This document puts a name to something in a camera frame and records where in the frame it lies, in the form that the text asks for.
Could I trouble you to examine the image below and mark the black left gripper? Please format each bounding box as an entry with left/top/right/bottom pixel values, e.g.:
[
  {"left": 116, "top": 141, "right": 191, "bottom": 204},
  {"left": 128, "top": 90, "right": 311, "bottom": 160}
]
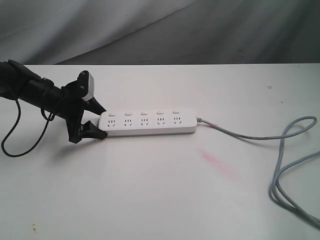
[{"left": 57, "top": 80, "right": 108, "bottom": 144}]

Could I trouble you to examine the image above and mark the white five-outlet power strip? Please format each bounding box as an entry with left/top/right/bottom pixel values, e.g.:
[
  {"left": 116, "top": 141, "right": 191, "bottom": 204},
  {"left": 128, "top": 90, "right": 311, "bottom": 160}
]
[{"left": 98, "top": 108, "right": 198, "bottom": 138}]

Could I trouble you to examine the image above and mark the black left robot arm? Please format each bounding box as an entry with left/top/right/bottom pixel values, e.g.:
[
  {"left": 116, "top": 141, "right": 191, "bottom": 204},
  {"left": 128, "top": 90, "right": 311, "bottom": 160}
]
[{"left": 0, "top": 60, "right": 107, "bottom": 144}]

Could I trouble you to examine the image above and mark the grey backdrop cloth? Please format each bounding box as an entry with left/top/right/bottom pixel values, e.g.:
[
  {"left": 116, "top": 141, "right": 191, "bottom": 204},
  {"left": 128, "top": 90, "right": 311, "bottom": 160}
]
[{"left": 0, "top": 0, "right": 320, "bottom": 65}]

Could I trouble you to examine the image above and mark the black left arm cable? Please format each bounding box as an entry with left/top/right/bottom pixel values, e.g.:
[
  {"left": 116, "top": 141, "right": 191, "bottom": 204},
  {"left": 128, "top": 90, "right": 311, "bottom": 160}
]
[{"left": 0, "top": 98, "right": 56, "bottom": 158}]

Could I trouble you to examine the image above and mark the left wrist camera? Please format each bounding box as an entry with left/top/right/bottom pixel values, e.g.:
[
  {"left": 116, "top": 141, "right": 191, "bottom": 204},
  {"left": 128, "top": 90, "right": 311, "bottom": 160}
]
[{"left": 76, "top": 70, "right": 95, "bottom": 102}]

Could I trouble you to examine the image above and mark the grey power cable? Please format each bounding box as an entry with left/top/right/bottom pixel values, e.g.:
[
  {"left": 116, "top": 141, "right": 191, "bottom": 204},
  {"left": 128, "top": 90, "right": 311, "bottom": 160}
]
[{"left": 195, "top": 115, "right": 320, "bottom": 228}]

